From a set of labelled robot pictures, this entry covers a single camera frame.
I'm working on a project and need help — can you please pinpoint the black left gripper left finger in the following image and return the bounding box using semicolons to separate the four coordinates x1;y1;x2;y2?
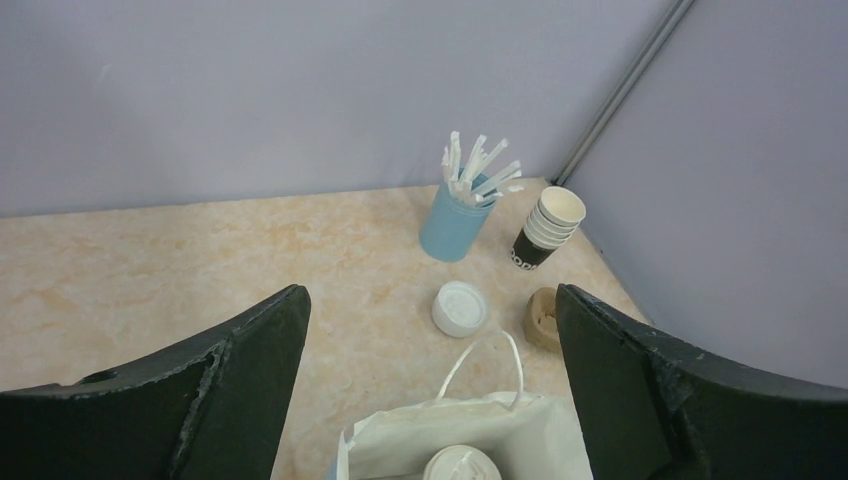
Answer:
1;285;311;479

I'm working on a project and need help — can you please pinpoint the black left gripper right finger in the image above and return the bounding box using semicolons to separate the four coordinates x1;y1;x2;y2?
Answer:
556;285;847;479

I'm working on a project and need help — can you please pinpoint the light blue paper bag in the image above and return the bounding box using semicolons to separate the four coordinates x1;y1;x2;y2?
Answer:
326;331;593;479

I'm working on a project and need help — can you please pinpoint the white coffee cup lid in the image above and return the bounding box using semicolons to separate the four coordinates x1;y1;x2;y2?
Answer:
422;445;503;480

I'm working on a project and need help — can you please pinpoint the stack of white cup lids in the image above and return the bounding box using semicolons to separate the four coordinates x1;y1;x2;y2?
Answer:
431;281;488;338

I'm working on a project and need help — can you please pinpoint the brown cardboard cup carrier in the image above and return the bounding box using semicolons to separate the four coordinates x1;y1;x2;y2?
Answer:
522;287;562;354

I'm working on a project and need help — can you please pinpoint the stack of paper cups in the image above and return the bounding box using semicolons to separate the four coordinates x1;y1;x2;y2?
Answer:
509;186;587;271

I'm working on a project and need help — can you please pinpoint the blue cylindrical straw holder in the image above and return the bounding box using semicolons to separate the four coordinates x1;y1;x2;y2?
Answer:
419;181;497;263

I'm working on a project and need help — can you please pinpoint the white wrapped straws bundle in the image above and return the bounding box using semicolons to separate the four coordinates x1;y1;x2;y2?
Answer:
441;131;523;207

